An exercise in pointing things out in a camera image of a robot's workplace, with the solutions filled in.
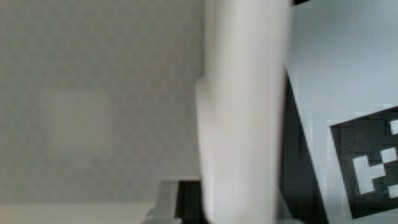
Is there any white sheet with fiducial markers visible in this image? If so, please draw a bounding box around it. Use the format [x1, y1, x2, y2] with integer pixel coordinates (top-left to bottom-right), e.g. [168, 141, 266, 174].
[278, 0, 398, 224]

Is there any large white drawer cabinet box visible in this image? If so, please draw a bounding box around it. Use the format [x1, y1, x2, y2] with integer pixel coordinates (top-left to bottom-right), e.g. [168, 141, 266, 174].
[0, 0, 289, 224]

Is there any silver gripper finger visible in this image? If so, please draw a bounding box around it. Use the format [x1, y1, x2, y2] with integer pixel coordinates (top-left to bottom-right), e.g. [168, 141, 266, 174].
[141, 180, 182, 224]

